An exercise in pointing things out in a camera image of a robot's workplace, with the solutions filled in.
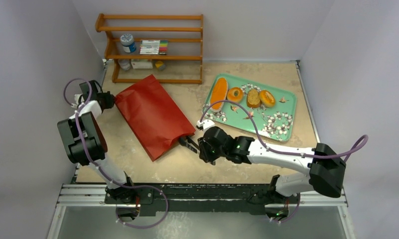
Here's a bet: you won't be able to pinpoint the white small box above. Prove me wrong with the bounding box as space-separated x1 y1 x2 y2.
131 59 153 69

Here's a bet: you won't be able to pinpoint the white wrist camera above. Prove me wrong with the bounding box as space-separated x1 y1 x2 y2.
196 119 215 132
72 94 83 109

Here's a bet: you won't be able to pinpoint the blue lidded jar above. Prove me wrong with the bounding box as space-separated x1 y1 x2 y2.
120 34 136 53

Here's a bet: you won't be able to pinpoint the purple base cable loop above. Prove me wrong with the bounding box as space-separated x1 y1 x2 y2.
116 185 169 230

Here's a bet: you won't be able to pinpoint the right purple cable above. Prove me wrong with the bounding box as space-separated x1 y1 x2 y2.
199 100 369 225

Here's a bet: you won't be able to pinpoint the yellow green cube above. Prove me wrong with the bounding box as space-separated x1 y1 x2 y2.
154 60 166 71

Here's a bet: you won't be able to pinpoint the fake orange doughnut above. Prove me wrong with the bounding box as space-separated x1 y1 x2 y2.
226 87 244 103

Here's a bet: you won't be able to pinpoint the fake golden bagel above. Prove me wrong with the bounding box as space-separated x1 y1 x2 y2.
259 90 276 108

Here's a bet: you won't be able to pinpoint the fake brown bread slice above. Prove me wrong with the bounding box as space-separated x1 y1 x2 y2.
246 89 261 108

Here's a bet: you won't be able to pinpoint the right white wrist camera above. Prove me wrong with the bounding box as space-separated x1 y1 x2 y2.
196 119 215 132

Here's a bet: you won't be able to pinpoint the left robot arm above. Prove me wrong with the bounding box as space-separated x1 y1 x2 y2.
57 80 137 204

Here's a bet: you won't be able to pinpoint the green floral tray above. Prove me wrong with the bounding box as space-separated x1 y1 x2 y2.
202 73 297 142

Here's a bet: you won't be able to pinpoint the red paper bag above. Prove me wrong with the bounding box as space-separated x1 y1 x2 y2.
115 75 196 161

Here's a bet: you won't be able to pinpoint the small clear jar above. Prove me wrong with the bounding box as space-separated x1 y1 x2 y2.
118 59 132 71

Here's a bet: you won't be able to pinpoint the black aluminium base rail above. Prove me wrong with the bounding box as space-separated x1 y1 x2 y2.
58 183 348 217

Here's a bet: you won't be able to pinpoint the black metal tongs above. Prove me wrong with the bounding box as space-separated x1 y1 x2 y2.
178 136 200 154

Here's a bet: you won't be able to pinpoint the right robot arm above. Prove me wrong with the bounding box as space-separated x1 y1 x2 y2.
198 126 346 203

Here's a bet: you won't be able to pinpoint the pack of coloured markers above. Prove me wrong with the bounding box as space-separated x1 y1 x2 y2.
139 40 168 55

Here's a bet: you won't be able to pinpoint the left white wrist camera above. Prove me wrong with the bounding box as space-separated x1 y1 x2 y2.
72 94 83 109

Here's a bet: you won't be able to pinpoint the wooden shelf rack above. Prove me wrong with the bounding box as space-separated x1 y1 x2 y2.
95 13 204 84

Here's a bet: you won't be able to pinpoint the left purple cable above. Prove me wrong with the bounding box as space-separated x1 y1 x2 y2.
63 78 137 192

